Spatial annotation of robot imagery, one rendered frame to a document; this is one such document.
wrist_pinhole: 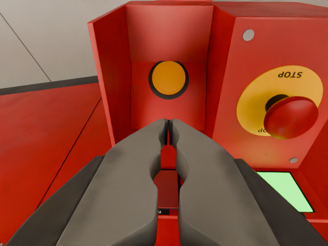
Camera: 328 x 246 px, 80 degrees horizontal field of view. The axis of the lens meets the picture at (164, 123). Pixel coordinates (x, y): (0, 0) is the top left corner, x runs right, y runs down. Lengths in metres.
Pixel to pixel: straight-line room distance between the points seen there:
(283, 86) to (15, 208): 0.51
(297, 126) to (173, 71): 0.13
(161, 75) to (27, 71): 1.04
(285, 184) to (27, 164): 0.57
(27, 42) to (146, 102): 0.97
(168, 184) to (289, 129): 0.12
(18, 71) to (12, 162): 0.67
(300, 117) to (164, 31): 0.15
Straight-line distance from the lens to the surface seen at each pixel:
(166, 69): 0.23
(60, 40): 1.08
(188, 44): 0.24
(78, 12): 1.02
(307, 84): 0.21
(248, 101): 0.19
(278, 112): 0.17
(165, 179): 0.22
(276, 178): 0.25
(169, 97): 0.23
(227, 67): 0.17
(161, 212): 0.20
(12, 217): 0.52
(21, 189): 0.57
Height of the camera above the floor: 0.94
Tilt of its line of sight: 54 degrees down
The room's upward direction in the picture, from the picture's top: 178 degrees counter-clockwise
